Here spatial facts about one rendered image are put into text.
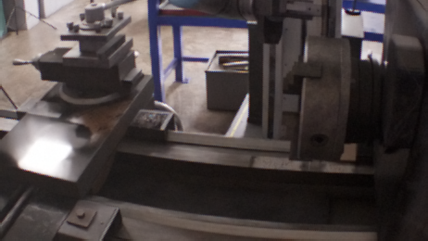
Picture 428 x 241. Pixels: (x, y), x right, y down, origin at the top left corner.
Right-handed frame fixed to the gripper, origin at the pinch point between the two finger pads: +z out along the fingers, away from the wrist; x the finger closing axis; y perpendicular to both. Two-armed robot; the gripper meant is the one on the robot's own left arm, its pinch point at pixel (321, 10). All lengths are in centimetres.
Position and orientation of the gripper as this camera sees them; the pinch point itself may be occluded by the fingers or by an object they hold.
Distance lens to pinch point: 94.4
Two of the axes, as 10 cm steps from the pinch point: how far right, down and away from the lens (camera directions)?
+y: 0.7, -9.8, -2.0
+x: 8.2, -0.5, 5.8
